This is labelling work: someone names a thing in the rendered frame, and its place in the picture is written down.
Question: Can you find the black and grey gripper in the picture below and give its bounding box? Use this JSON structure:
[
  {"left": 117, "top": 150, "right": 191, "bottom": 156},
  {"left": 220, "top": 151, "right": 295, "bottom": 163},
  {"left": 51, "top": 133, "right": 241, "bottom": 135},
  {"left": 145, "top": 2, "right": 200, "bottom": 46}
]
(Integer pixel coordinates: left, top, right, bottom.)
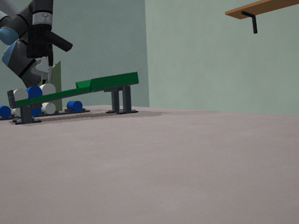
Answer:
[{"left": 27, "top": 23, "right": 53, "bottom": 85}]

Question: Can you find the blue cylinder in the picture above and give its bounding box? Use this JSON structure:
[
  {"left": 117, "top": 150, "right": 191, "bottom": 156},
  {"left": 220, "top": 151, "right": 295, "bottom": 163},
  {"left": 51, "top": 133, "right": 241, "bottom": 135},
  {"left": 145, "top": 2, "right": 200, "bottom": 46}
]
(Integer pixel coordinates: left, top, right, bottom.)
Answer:
[
  {"left": 32, "top": 108, "right": 42, "bottom": 115},
  {"left": 0, "top": 106, "right": 11, "bottom": 118},
  {"left": 67, "top": 101, "right": 83, "bottom": 111},
  {"left": 26, "top": 86, "right": 42, "bottom": 98}
]

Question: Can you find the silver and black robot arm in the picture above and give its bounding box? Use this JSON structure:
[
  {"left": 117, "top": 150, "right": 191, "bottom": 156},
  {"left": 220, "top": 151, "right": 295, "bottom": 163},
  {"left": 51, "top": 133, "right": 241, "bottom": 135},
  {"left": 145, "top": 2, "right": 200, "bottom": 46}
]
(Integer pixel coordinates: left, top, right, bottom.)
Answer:
[{"left": 0, "top": 0, "right": 73, "bottom": 88}]

